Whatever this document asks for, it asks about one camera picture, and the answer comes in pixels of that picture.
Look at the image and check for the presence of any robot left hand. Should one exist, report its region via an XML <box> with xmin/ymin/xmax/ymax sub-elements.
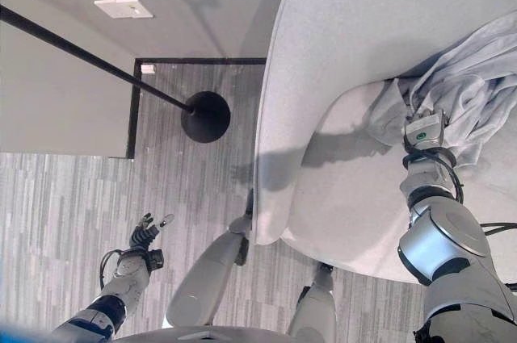
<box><xmin>128</xmin><ymin>212</ymin><xmax>175</xmax><ymax>253</ymax></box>

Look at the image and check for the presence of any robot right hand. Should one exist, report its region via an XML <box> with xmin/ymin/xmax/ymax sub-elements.
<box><xmin>405</xmin><ymin>103</ymin><xmax>445</xmax><ymax>119</ymax></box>

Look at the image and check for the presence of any light blue garment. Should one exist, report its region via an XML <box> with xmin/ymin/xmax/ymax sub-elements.
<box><xmin>368</xmin><ymin>10</ymin><xmax>517</xmax><ymax>167</ymax></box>

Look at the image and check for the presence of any light grey fabric sofa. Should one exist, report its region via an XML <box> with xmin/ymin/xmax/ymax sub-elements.
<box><xmin>252</xmin><ymin>0</ymin><xmax>517</xmax><ymax>288</ymax></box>

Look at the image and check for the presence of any black clothes rack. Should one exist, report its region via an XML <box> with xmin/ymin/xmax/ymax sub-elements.
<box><xmin>0</xmin><ymin>3</ymin><xmax>232</xmax><ymax>144</ymax></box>

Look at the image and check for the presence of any robot left leg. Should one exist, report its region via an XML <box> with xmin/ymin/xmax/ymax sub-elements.
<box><xmin>164</xmin><ymin>188</ymin><xmax>256</xmax><ymax>328</ymax></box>

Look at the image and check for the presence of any robot leg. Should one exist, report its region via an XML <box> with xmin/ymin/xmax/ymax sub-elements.
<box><xmin>287</xmin><ymin>261</ymin><xmax>339</xmax><ymax>339</ymax></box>
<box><xmin>164</xmin><ymin>188</ymin><xmax>256</xmax><ymax>328</ymax></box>

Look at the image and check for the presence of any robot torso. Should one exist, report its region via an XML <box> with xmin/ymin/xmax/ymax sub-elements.
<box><xmin>115</xmin><ymin>324</ymin><xmax>294</xmax><ymax>343</ymax></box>

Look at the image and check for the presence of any robot right leg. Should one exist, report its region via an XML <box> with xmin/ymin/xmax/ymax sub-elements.
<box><xmin>287</xmin><ymin>261</ymin><xmax>339</xmax><ymax>339</ymax></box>

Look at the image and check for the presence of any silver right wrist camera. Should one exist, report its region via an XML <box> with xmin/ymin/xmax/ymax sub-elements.
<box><xmin>403</xmin><ymin>112</ymin><xmax>452</xmax><ymax>149</ymax></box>

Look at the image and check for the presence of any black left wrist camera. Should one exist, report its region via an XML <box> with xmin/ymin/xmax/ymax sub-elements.
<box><xmin>145</xmin><ymin>249</ymin><xmax>166</xmax><ymax>272</ymax></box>

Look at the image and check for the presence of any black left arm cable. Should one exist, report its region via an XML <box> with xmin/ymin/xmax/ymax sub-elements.
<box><xmin>99</xmin><ymin>249</ymin><xmax>124</xmax><ymax>282</ymax></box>

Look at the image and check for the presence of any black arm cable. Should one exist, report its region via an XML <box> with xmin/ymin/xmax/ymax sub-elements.
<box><xmin>438</xmin><ymin>148</ymin><xmax>517</xmax><ymax>239</ymax></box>
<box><xmin>99</xmin><ymin>249</ymin><xmax>124</xmax><ymax>282</ymax></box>

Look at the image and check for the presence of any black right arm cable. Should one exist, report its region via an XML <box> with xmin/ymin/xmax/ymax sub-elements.
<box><xmin>438</xmin><ymin>148</ymin><xmax>517</xmax><ymax>239</ymax></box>

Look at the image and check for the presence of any white wall plate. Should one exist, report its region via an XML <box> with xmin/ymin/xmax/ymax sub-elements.
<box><xmin>93</xmin><ymin>0</ymin><xmax>155</xmax><ymax>20</ymax></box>

